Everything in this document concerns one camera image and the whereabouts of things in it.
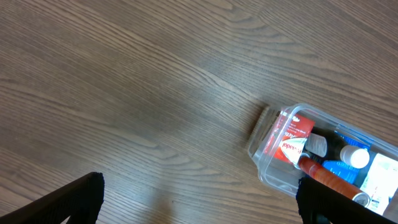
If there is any blue medicine box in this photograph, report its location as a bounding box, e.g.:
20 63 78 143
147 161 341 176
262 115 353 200
322 129 371 184

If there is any dark syrup bottle white cap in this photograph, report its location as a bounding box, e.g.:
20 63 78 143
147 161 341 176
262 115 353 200
305 127 370 169

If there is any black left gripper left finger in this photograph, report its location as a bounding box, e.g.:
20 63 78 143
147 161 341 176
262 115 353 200
1 172 104 224

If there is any clear plastic container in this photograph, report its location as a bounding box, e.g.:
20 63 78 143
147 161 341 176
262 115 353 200
248 104 397 223

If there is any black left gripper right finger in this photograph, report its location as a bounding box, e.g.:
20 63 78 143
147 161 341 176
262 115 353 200
296 177 395 224

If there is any orange tablet tube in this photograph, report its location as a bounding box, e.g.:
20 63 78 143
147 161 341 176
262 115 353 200
298 156 370 207

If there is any white medicine box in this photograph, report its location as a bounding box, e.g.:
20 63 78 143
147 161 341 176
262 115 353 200
360 154 397 215

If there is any red caplets box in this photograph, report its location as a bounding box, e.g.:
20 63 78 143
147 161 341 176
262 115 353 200
264 111 315 166

